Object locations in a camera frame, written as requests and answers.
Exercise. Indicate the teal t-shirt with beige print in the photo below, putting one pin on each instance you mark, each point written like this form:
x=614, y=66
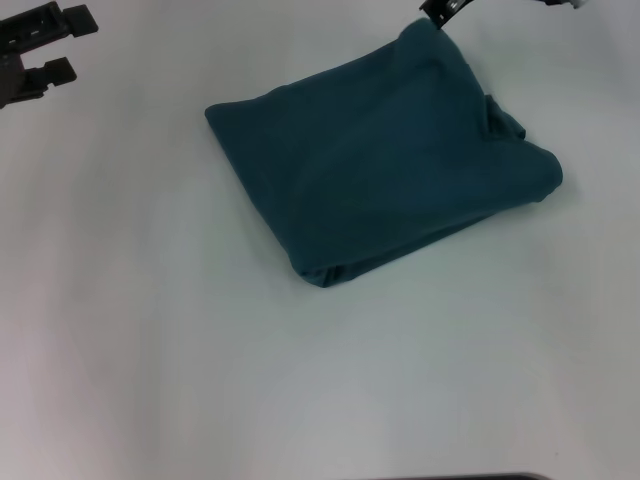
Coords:
x=375, y=160

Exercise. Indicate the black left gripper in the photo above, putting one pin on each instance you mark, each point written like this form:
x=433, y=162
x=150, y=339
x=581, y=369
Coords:
x=11, y=80

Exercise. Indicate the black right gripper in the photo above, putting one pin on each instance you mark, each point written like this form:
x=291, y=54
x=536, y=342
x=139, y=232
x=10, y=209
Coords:
x=557, y=3

